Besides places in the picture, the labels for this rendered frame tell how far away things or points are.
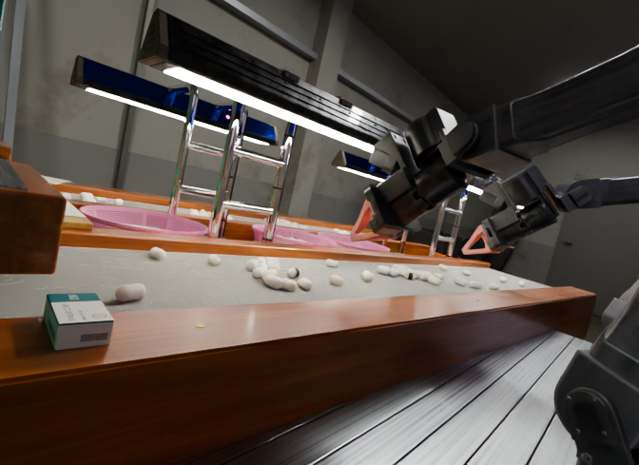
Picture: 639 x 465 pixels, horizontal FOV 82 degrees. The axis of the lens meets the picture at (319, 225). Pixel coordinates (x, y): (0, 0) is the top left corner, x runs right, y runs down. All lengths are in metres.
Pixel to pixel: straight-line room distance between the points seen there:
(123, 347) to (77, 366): 0.04
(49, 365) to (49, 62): 2.95
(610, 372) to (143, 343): 0.37
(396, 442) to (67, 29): 3.11
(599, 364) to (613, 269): 7.07
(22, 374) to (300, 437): 0.25
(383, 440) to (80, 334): 0.31
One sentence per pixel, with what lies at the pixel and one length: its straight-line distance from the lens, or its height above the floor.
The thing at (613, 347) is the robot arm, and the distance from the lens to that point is 0.39.
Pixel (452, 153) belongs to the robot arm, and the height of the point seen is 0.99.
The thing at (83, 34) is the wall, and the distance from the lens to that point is 3.27.
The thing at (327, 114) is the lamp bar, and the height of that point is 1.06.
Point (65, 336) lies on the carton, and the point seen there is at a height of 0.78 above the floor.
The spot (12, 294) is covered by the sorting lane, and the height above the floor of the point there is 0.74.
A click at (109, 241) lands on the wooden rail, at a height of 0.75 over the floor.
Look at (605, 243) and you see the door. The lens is 7.46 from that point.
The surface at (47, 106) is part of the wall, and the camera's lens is 3.17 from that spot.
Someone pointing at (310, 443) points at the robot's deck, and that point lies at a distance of 0.42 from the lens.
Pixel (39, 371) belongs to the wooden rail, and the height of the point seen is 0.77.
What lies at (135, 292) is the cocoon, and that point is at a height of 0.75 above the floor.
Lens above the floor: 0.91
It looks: 5 degrees down
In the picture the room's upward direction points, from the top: 13 degrees clockwise
